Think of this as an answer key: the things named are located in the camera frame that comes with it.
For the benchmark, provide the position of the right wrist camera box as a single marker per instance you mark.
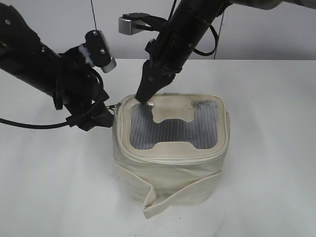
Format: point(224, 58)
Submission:
point(132, 23)

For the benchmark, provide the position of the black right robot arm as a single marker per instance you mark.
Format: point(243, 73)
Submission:
point(201, 13)

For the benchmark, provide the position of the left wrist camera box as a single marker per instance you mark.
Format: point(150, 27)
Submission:
point(99, 51)

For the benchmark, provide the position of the silver zipper pull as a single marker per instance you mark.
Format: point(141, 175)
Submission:
point(114, 106)

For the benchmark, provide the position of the cream canvas zipper bag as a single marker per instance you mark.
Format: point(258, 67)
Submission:
point(170, 150)

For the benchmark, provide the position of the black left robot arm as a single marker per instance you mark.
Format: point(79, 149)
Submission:
point(24, 56)

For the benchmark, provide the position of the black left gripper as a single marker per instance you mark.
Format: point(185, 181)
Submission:
point(80, 88)

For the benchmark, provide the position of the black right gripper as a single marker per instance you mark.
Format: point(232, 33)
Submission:
point(168, 53)

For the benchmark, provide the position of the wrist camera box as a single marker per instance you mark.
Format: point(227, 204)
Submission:
point(132, 23)
point(99, 51)

